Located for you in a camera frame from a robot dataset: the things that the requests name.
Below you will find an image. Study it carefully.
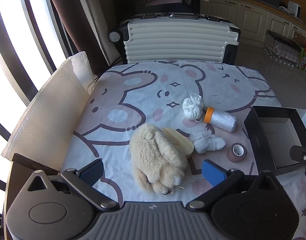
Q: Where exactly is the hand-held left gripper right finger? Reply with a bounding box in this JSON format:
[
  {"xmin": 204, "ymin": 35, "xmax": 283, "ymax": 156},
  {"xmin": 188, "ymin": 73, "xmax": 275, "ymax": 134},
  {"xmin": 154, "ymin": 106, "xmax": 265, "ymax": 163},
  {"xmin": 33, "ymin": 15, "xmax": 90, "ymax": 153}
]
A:
[{"xmin": 188, "ymin": 159, "xmax": 284, "ymax": 211}]

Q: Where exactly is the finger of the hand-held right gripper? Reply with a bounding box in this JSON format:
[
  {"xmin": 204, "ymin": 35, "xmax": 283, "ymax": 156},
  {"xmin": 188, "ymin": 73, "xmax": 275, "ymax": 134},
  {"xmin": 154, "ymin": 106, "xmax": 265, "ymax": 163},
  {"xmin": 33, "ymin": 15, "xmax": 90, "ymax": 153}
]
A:
[{"xmin": 290, "ymin": 146, "xmax": 306, "ymax": 165}]

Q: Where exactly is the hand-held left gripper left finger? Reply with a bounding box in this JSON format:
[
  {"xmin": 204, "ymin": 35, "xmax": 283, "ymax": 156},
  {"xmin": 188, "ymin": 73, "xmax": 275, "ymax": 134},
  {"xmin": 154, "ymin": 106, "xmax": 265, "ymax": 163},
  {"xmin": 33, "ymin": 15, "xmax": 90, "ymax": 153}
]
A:
[{"xmin": 21, "ymin": 159, "xmax": 120, "ymax": 212}]

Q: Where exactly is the brown tape roll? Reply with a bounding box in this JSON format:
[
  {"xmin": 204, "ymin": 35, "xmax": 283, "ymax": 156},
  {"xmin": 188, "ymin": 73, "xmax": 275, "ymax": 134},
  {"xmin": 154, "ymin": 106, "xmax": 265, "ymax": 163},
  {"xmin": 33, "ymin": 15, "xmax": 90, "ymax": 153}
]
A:
[{"xmin": 227, "ymin": 143, "xmax": 247, "ymax": 164}]

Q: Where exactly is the white mesh cloth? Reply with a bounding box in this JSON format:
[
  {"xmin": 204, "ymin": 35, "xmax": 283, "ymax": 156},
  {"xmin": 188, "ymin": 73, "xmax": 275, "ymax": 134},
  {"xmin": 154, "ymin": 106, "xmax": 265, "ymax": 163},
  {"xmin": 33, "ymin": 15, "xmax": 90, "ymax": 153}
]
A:
[{"xmin": 190, "ymin": 127, "xmax": 214, "ymax": 140}]

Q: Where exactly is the oval wooden block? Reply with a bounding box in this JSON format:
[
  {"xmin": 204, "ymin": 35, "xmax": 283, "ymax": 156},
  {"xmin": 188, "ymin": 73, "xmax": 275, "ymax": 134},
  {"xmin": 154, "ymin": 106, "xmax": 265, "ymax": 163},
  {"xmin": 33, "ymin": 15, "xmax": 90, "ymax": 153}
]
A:
[{"xmin": 163, "ymin": 127, "xmax": 195, "ymax": 157}]

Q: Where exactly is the black box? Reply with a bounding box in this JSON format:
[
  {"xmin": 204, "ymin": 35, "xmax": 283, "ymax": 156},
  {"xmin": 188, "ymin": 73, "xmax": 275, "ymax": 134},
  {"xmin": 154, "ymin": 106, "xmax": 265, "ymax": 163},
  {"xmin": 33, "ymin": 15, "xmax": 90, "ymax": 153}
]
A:
[{"xmin": 243, "ymin": 106, "xmax": 306, "ymax": 175}]

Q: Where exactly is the clear plastic bag roll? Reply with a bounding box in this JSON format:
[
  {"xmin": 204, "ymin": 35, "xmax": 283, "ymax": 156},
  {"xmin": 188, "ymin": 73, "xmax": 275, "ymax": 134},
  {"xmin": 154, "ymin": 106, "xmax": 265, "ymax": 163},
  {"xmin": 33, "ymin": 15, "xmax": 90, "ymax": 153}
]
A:
[{"xmin": 204, "ymin": 107, "xmax": 238, "ymax": 132}]

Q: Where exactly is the beige plush toy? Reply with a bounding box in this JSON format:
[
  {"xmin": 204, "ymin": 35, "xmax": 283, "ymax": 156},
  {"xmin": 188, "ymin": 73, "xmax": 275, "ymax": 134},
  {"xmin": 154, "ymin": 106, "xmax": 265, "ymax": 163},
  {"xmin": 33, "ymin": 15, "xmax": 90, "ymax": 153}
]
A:
[{"xmin": 129, "ymin": 123, "xmax": 187, "ymax": 195}]

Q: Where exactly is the white yarn ball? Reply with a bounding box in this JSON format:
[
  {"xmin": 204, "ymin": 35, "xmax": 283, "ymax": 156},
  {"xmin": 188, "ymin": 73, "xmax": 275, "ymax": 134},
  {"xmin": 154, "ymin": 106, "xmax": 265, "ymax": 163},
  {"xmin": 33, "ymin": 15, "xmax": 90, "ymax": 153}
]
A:
[{"xmin": 182, "ymin": 93, "xmax": 205, "ymax": 122}]

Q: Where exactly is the beige bubble wrap sheet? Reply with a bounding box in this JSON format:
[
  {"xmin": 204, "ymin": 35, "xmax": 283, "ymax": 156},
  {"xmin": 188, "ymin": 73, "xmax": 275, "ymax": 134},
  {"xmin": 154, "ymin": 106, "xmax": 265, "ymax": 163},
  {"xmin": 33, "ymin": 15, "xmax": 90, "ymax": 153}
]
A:
[{"xmin": 2, "ymin": 57, "xmax": 90, "ymax": 162}]

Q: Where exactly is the narrow green drink carton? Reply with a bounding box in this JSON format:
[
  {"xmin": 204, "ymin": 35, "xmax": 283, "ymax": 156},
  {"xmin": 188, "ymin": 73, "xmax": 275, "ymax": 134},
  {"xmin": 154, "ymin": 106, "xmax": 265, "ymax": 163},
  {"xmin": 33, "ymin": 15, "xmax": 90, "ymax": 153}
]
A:
[{"xmin": 296, "ymin": 47, "xmax": 306, "ymax": 68}]

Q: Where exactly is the bear printed blanket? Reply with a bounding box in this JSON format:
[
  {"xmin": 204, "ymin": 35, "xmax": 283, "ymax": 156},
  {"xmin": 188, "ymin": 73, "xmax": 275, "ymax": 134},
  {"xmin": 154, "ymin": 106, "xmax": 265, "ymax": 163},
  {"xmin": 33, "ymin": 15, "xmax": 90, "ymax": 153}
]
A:
[{"xmin": 61, "ymin": 59, "xmax": 306, "ymax": 240}]

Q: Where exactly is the pack of water bottles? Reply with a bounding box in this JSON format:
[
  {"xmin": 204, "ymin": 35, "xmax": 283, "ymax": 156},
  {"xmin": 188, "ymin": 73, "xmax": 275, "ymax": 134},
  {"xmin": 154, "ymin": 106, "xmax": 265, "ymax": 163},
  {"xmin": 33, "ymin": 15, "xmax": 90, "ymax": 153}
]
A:
[{"xmin": 264, "ymin": 30, "xmax": 306, "ymax": 68}]

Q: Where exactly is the white foam sheet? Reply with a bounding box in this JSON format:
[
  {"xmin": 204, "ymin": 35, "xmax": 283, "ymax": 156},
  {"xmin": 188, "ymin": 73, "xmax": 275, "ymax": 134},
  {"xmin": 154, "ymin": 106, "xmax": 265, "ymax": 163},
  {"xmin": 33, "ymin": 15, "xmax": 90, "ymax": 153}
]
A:
[{"xmin": 69, "ymin": 51, "xmax": 96, "ymax": 92}]

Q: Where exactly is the brown cardboard box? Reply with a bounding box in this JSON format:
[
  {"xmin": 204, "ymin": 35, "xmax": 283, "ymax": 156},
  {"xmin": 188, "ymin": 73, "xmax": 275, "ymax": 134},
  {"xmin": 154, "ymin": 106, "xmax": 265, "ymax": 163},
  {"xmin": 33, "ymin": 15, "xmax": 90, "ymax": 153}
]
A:
[{"xmin": 293, "ymin": 31, "xmax": 306, "ymax": 45}]

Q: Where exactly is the white ribbed suitcase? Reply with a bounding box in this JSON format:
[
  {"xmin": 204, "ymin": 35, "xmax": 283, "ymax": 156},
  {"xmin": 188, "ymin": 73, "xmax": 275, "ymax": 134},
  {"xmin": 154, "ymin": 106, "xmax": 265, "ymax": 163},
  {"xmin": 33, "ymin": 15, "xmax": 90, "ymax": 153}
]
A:
[{"xmin": 108, "ymin": 12, "xmax": 241, "ymax": 64}]

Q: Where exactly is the cream cabinet row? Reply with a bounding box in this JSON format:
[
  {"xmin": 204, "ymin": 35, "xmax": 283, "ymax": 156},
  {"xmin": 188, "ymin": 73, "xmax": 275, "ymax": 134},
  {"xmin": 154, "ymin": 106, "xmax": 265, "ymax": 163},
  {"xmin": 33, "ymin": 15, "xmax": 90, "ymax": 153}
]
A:
[{"xmin": 200, "ymin": 0, "xmax": 306, "ymax": 48}]

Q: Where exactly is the white small heater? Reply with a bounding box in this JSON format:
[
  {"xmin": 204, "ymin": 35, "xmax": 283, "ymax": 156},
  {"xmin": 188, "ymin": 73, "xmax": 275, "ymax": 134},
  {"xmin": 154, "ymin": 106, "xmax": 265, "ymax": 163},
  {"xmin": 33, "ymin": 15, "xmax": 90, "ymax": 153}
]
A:
[{"xmin": 288, "ymin": 1, "xmax": 302, "ymax": 18}]

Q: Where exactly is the window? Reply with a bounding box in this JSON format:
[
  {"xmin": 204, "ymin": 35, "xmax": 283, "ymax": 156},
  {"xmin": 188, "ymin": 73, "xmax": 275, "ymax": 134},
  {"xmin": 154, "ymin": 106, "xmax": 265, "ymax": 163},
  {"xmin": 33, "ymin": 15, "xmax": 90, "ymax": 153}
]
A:
[{"xmin": 0, "ymin": 0, "xmax": 69, "ymax": 220}]

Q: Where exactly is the brown curtain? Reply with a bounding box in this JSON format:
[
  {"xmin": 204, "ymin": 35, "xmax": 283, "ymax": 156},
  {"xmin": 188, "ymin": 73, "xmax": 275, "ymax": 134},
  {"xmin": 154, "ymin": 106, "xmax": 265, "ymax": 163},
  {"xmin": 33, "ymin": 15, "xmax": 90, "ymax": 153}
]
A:
[{"xmin": 43, "ymin": 0, "xmax": 111, "ymax": 67}]

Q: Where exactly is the dark blue clothing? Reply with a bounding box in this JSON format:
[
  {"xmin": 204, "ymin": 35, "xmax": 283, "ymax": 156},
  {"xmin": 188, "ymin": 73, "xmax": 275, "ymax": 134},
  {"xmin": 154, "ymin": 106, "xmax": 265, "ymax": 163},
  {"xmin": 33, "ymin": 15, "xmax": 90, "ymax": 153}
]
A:
[{"xmin": 145, "ymin": 1, "xmax": 193, "ymax": 14}]

